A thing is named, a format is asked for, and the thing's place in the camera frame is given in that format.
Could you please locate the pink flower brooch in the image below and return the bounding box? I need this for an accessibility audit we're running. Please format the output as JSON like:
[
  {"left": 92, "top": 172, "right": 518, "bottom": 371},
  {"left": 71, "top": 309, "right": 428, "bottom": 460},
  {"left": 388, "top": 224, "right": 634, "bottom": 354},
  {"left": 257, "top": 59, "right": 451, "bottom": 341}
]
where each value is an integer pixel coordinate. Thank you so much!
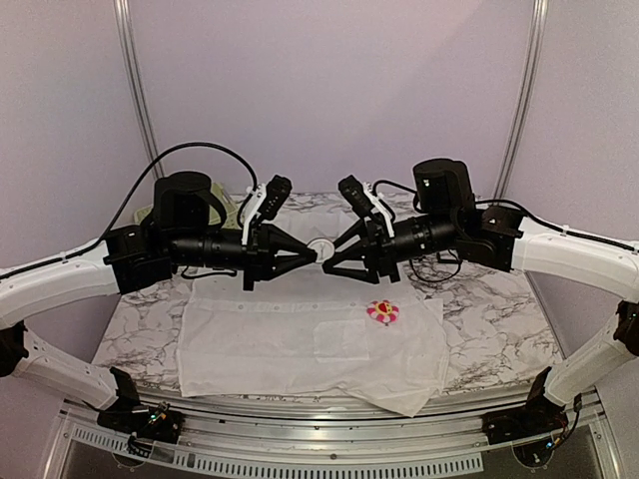
[{"left": 366, "top": 299, "right": 399, "bottom": 325}]

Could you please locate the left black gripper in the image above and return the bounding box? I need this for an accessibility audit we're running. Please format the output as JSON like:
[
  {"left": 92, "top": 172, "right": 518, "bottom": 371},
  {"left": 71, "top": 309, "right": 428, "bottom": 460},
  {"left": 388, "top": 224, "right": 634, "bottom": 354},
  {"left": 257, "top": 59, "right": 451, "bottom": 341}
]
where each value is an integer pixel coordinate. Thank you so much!
[{"left": 168, "top": 224, "right": 319, "bottom": 291}]

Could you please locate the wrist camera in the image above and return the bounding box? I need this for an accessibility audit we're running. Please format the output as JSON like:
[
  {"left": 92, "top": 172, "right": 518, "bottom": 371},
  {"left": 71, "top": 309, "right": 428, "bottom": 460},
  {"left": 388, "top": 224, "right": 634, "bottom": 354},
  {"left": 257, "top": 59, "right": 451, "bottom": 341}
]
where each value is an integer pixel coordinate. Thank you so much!
[
  {"left": 237, "top": 175, "right": 293, "bottom": 246},
  {"left": 337, "top": 175, "right": 395, "bottom": 239}
]

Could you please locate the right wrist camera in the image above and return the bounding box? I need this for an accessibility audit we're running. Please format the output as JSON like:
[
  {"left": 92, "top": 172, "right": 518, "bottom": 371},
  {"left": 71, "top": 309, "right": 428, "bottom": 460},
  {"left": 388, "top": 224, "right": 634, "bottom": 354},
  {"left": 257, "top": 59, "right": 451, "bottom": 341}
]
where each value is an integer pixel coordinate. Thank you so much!
[{"left": 337, "top": 175, "right": 395, "bottom": 239}]

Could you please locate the left aluminium frame post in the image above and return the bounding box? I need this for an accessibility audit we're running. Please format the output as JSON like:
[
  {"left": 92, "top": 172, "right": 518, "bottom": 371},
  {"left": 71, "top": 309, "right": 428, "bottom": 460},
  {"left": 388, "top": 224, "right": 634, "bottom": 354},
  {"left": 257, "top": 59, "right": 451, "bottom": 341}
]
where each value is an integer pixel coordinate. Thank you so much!
[{"left": 113, "top": 0, "right": 159, "bottom": 163}]

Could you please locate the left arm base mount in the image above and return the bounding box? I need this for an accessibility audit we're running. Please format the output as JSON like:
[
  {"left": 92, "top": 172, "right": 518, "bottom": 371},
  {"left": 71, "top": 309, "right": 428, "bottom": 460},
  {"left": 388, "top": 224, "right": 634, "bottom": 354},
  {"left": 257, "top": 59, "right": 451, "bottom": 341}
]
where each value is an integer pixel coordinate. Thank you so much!
[{"left": 97, "top": 402, "right": 186, "bottom": 444}]

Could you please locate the white slotted cable duct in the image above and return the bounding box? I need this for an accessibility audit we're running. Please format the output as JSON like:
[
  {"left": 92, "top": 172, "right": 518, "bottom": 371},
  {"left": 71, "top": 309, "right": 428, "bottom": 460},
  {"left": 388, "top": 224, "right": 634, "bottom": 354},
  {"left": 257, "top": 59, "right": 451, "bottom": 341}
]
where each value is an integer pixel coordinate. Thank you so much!
[{"left": 60, "top": 425, "right": 485, "bottom": 478}]

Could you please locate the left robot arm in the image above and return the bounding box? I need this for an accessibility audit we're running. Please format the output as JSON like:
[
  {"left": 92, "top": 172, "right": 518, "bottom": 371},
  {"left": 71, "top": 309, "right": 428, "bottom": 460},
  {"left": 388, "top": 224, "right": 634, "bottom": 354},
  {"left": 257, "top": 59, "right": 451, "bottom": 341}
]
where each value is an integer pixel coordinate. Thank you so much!
[{"left": 1, "top": 171, "right": 318, "bottom": 433}]

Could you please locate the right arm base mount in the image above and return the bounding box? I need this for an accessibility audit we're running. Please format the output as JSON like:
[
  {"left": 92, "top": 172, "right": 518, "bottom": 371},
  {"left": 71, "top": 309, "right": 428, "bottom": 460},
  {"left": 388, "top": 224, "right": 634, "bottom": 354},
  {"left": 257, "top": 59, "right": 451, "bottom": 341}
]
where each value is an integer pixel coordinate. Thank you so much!
[{"left": 481, "top": 397, "right": 568, "bottom": 445}]

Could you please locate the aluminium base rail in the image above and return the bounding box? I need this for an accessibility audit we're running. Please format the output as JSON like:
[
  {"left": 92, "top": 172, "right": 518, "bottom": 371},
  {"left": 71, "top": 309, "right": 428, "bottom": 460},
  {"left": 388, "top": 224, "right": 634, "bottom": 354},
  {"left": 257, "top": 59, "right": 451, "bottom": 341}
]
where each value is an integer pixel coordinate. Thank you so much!
[{"left": 46, "top": 386, "right": 622, "bottom": 478}]

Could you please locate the green plastic basket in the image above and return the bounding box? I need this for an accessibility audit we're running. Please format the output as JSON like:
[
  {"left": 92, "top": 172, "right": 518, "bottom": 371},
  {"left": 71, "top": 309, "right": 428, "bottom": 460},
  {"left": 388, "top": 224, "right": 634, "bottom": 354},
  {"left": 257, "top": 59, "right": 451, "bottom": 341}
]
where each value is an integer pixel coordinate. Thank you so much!
[{"left": 134, "top": 182, "right": 236, "bottom": 234}]

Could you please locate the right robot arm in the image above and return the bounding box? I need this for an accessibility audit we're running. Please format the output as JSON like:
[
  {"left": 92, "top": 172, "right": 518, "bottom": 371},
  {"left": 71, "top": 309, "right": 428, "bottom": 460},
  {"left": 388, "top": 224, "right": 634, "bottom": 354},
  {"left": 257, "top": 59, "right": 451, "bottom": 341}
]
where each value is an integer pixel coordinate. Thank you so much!
[{"left": 322, "top": 159, "right": 638, "bottom": 435}]

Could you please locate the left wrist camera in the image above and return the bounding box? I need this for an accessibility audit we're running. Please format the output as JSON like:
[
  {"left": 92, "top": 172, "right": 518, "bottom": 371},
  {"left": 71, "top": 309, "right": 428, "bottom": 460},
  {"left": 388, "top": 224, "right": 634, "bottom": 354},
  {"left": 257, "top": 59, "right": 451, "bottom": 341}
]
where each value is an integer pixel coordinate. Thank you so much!
[{"left": 237, "top": 175, "right": 293, "bottom": 246}]

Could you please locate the white button shirt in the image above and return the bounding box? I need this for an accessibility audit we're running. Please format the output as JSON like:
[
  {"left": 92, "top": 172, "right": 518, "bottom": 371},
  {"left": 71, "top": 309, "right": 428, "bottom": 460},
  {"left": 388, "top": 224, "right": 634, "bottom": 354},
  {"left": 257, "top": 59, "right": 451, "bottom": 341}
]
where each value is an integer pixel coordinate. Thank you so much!
[{"left": 177, "top": 207, "right": 449, "bottom": 419}]

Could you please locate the right aluminium frame post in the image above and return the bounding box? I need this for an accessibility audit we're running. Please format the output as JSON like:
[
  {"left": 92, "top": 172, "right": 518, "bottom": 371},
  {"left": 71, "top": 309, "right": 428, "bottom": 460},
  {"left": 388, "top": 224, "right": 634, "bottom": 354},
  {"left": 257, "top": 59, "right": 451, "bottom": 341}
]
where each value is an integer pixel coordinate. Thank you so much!
[{"left": 493, "top": 0, "right": 549, "bottom": 199}]

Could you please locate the aluminium frame post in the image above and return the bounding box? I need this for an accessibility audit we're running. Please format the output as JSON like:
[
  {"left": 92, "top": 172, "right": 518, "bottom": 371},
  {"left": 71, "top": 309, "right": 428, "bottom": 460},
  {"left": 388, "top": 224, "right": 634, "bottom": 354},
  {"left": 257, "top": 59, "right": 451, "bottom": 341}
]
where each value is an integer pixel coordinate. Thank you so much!
[
  {"left": 493, "top": 0, "right": 549, "bottom": 199},
  {"left": 113, "top": 0, "right": 159, "bottom": 163}
]

